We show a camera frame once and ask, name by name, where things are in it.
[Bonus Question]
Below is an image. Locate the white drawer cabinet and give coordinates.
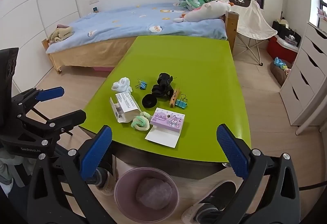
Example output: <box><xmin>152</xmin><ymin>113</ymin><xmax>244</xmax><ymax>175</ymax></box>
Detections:
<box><xmin>280</xmin><ymin>21</ymin><xmax>327</xmax><ymax>135</ymax></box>

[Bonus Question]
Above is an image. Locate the black round lid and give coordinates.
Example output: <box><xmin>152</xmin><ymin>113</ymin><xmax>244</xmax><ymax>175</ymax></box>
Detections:
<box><xmin>142</xmin><ymin>94</ymin><xmax>157</xmax><ymax>109</ymax></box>

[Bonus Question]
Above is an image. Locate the red storage box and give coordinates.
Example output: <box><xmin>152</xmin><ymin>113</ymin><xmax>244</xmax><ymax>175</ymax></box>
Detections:
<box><xmin>267</xmin><ymin>36</ymin><xmax>298</xmax><ymax>64</ymax></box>

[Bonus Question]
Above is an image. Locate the green white twisted scrunchie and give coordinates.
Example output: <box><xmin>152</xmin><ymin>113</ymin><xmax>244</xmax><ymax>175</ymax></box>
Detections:
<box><xmin>131</xmin><ymin>111</ymin><xmax>152</xmax><ymax>132</ymax></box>

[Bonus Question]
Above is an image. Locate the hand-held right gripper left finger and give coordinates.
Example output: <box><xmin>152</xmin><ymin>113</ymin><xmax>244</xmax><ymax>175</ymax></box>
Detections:
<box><xmin>27</xmin><ymin>125</ymin><xmax>115</xmax><ymax>224</ymax></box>

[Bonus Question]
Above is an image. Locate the wooden clothespin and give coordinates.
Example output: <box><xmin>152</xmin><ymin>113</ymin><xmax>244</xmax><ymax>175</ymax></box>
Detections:
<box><xmin>169</xmin><ymin>88</ymin><xmax>181</xmax><ymax>108</ymax></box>

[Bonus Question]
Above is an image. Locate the brown pet bed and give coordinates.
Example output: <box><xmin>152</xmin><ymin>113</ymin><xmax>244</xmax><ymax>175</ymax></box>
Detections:
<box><xmin>270</xmin><ymin>59</ymin><xmax>293</xmax><ymax>87</ymax></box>

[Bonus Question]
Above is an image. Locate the beige folded towel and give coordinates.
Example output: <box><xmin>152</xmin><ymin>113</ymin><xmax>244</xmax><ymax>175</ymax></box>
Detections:
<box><xmin>49</xmin><ymin>26</ymin><xmax>74</xmax><ymax>44</ymax></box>

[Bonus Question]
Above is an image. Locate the clear plastic bag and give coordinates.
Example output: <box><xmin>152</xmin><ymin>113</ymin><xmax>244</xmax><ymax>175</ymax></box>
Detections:
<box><xmin>135</xmin><ymin>177</ymin><xmax>174</xmax><ymax>210</ymax></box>

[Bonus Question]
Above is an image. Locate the black bag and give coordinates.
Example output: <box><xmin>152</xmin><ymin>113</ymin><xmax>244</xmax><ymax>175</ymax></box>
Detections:
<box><xmin>271</xmin><ymin>20</ymin><xmax>302</xmax><ymax>41</ymax></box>

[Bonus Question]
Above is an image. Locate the white paper card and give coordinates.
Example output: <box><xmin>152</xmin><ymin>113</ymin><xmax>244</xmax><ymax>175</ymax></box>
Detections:
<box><xmin>145</xmin><ymin>127</ymin><xmax>182</xmax><ymax>148</ymax></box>

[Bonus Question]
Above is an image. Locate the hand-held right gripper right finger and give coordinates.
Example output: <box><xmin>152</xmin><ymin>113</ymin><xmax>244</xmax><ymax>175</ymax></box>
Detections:
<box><xmin>216</xmin><ymin>124</ymin><xmax>302</xmax><ymax>224</ymax></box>

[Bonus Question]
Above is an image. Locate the black rolled cloth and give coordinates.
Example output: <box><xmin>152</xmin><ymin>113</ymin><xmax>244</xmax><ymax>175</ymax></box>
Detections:
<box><xmin>151</xmin><ymin>72</ymin><xmax>177</xmax><ymax>99</ymax></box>

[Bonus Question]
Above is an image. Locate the white unicorn plush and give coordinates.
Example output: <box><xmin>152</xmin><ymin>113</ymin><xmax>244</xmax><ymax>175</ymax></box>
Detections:
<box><xmin>173</xmin><ymin>1</ymin><xmax>235</xmax><ymax>23</ymax></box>

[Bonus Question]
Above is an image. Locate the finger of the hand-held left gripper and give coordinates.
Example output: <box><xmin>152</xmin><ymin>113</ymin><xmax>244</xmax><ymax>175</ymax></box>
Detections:
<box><xmin>11</xmin><ymin>87</ymin><xmax>65</xmax><ymax>122</ymax></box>
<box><xmin>18</xmin><ymin>110</ymin><xmax>87</xmax><ymax>147</ymax></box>

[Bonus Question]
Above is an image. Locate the green table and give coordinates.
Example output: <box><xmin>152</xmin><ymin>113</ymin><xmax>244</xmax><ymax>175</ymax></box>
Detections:
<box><xmin>79</xmin><ymin>36</ymin><xmax>252</xmax><ymax>181</ymax></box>

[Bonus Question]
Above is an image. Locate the pink waste bin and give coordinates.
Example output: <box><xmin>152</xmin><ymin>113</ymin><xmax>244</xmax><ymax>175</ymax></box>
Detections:
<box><xmin>114</xmin><ymin>167</ymin><xmax>180</xmax><ymax>223</ymax></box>

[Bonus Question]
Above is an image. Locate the bed with blue blanket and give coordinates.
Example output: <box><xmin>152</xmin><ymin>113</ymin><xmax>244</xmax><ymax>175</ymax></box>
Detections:
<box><xmin>41</xmin><ymin>11</ymin><xmax>240</xmax><ymax>74</ymax></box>

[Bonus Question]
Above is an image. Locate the white folding chair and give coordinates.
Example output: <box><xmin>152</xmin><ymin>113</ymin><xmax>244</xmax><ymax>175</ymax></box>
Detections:
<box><xmin>219</xmin><ymin>0</ymin><xmax>278</xmax><ymax>66</ymax></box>

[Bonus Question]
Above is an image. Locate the white cloth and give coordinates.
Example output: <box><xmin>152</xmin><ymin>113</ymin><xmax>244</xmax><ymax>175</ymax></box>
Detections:
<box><xmin>111</xmin><ymin>77</ymin><xmax>133</xmax><ymax>93</ymax></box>

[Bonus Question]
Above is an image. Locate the purple cartoon box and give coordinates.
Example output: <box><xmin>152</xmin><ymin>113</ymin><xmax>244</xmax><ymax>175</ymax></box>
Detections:
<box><xmin>149</xmin><ymin>107</ymin><xmax>186</xmax><ymax>135</ymax></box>

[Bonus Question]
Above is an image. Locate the white cardboard box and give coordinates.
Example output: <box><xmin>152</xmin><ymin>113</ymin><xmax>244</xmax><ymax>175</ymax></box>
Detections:
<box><xmin>110</xmin><ymin>92</ymin><xmax>142</xmax><ymax>124</ymax></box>

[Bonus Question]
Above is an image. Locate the large blue binder clip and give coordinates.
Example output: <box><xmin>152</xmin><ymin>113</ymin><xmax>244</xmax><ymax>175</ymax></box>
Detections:
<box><xmin>175</xmin><ymin>95</ymin><xmax>189</xmax><ymax>110</ymax></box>

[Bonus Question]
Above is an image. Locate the blue printed blanket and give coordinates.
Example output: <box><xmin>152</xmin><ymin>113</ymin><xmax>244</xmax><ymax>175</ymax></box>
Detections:
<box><xmin>46</xmin><ymin>2</ymin><xmax>228</xmax><ymax>54</ymax></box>

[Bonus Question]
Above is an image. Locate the beige bed skirt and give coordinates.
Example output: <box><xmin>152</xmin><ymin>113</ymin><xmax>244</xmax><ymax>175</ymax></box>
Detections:
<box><xmin>48</xmin><ymin>36</ymin><xmax>138</xmax><ymax>71</ymax></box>

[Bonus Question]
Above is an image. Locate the white slipper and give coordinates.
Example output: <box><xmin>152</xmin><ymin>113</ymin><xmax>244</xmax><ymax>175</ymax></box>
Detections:
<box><xmin>181</xmin><ymin>181</ymin><xmax>237</xmax><ymax>224</ymax></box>

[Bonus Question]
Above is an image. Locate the blue soft toy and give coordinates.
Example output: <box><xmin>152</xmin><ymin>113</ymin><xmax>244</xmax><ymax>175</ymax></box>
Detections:
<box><xmin>273</xmin><ymin>58</ymin><xmax>292</xmax><ymax>69</ymax></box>

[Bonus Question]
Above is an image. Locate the white plastic container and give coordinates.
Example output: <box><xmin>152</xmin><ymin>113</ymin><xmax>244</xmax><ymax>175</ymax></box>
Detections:
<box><xmin>277</xmin><ymin>35</ymin><xmax>300</xmax><ymax>53</ymax></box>

